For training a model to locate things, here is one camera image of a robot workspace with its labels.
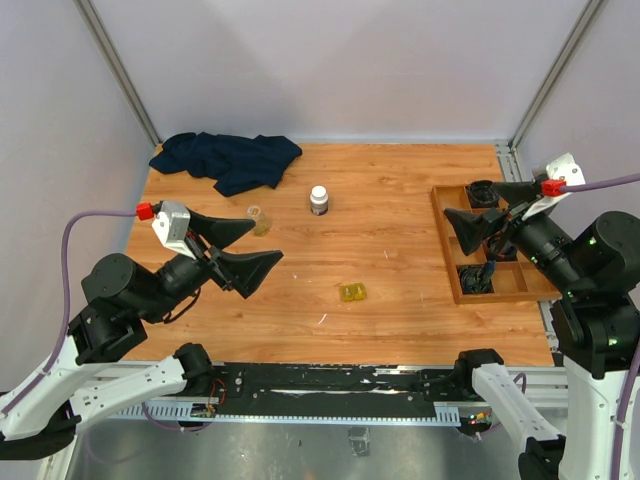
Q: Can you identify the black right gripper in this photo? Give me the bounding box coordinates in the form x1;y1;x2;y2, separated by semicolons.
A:
444;178;588;292

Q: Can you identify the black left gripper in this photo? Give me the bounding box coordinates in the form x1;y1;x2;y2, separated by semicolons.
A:
140;207;285;323

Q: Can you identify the yellow translucent pill organizer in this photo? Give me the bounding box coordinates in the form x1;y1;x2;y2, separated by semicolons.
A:
339;282;367;302

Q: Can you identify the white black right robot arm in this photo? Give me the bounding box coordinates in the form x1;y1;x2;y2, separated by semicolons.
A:
444;180;639;479

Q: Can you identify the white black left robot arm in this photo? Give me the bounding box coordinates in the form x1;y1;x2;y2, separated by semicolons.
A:
1;201;283;461

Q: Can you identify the brown wooden compartment tray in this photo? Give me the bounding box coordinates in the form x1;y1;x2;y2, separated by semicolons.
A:
431;185;560;304

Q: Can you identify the dark patterned rolled tie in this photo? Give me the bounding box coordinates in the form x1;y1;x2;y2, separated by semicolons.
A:
458;261;496;295

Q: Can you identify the dark navy crumpled cloth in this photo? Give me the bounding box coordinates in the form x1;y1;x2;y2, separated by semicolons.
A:
149;132;303;197

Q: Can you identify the white capped pill bottle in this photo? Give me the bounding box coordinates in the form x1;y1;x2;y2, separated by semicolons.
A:
309;185;329;216

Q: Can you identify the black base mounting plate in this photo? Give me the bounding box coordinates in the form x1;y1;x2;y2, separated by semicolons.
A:
154;362;516;419

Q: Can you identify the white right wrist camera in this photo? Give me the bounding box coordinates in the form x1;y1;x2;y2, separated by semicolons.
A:
519;152;587;221

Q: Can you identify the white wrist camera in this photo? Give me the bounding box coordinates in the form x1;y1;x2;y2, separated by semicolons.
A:
152;201;196;260
519;152;587;221

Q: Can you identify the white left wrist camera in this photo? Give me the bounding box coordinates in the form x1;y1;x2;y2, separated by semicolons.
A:
152;201;196;260

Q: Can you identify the right aluminium frame post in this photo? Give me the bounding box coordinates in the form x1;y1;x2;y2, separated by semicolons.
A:
508;0;608;152

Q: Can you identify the aluminium frame post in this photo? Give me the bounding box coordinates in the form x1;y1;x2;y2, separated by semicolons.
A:
73;0;160;145
508;0;608;152

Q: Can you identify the white slotted cable duct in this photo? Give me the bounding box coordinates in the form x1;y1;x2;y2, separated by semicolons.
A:
82;402;461;429

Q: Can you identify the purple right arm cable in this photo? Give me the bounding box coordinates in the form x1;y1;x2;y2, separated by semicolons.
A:
469;172;640;480

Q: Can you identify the left aluminium frame post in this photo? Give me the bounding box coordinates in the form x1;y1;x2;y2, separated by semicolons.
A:
73;0;160;145

